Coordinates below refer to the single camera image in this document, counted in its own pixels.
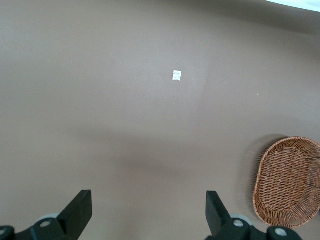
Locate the brown oval wicker basket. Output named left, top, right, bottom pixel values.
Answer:
left=252, top=136, right=320, bottom=229

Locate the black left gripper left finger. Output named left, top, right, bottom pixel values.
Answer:
left=14, top=189, right=94, bottom=240

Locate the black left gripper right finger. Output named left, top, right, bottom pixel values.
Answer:
left=205, top=190, right=269, bottom=240

